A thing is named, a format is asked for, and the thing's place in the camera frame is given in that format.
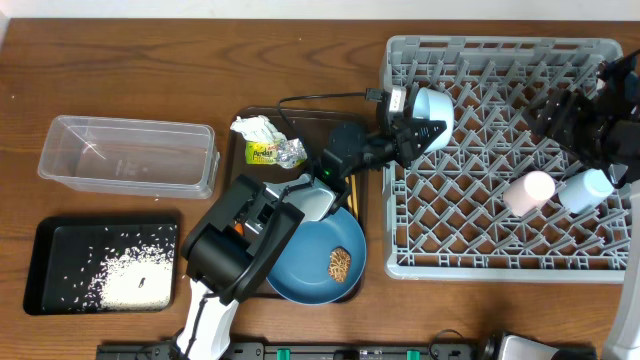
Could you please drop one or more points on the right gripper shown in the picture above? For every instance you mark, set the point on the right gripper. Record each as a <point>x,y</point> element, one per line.
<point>565,110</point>

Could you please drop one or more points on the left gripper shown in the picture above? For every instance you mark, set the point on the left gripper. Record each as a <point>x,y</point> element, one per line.
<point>405,134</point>

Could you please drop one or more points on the light blue bowl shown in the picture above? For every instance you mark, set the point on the light blue bowl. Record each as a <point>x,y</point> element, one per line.
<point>433,105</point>

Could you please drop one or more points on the light blue cup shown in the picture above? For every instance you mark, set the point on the light blue cup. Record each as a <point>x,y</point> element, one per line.
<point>585,191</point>

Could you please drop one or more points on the pink cup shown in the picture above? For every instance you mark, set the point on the pink cup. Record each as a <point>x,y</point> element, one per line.
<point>528,192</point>

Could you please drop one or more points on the green foil wrapper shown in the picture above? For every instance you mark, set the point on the green foil wrapper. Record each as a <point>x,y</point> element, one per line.
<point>287,154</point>

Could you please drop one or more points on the white tissue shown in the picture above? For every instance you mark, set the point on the white tissue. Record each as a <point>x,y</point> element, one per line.
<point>258,130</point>

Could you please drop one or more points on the white rice pile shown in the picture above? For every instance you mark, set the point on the white rice pile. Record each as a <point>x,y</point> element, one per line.
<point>113,268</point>

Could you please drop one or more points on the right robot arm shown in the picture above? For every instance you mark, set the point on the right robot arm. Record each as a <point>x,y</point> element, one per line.
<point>617,102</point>

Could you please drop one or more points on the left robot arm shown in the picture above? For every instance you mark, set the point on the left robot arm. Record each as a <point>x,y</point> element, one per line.
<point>233,248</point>

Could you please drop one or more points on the grey dishwasher rack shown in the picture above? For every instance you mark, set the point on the grey dishwasher rack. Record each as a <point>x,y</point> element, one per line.
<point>445,218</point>

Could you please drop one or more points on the black waste tray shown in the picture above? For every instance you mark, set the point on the black waste tray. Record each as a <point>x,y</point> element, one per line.
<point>39,292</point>

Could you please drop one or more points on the right wooden chopstick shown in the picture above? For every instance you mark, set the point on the right wooden chopstick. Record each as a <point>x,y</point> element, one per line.
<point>354,197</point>

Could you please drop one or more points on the dark brown serving tray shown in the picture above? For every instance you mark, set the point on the dark brown serving tray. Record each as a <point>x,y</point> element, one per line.
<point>314,125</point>

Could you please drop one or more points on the brown mushroom piece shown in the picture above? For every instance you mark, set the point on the brown mushroom piece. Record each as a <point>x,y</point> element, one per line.
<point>339,264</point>

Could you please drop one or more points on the blue plate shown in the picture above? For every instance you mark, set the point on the blue plate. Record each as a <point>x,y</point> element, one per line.
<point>301,272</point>

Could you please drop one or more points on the orange carrot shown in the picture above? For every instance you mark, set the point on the orange carrot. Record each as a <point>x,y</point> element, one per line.
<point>239,228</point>

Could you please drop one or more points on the clear plastic bin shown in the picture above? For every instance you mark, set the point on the clear plastic bin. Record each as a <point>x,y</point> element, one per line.
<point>130,156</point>

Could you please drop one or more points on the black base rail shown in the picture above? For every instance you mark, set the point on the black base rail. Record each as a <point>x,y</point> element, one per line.
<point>258,351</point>

